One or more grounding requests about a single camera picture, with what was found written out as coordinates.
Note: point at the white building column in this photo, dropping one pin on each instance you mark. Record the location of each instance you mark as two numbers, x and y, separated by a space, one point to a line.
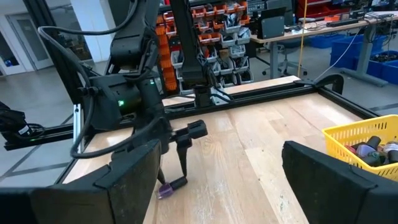
90 28

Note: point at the red tool cabinet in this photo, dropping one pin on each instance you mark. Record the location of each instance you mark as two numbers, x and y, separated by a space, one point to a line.
314 6

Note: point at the black keyboard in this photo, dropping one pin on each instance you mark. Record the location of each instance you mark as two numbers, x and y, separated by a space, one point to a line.
342 22

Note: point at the bottles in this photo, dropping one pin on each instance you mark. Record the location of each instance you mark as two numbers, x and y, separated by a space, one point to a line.
366 150

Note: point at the green nail polish bottle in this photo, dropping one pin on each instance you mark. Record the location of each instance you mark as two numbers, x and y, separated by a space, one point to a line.
374 159

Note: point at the wooden workshop desk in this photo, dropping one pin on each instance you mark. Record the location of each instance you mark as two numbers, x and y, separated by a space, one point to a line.
311 29

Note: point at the white nail polish bottle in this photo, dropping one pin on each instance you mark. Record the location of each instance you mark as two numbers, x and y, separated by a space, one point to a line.
391 148

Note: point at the blue storage bin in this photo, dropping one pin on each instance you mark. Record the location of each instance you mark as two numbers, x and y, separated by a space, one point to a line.
323 41
385 67
342 49

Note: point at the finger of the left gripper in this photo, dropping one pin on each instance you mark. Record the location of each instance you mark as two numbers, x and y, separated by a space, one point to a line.
161 177
194 130

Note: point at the black aluminium table frame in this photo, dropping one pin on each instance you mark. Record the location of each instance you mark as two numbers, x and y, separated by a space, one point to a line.
264 93

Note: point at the black device with white label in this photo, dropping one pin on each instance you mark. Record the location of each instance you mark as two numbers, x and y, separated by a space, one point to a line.
12 121

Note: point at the white door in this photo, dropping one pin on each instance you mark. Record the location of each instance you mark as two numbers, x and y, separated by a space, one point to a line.
26 43

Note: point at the yellow plastic basket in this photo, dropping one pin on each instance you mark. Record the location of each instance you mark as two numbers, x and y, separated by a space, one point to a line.
351 133

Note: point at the purple nail polish bottle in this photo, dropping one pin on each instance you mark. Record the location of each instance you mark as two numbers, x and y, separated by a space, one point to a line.
166 190

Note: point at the grey swivel chair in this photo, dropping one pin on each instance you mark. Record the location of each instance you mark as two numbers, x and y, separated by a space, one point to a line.
284 59

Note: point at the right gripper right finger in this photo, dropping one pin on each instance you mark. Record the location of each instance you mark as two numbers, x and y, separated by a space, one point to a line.
342 199

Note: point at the orange and white bin rack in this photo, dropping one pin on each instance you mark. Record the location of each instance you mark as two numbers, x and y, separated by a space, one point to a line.
230 40

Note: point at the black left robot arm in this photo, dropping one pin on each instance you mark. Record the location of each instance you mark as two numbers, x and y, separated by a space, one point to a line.
130 43

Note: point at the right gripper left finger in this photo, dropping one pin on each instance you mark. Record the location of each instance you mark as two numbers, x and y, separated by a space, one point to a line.
77 205

